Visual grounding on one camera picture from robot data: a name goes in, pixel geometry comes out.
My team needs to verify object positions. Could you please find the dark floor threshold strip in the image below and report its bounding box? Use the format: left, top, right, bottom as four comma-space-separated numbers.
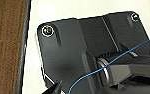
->
14, 0, 33, 94

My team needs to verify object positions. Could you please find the blue cable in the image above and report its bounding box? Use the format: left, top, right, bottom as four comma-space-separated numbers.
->
68, 35, 150, 94

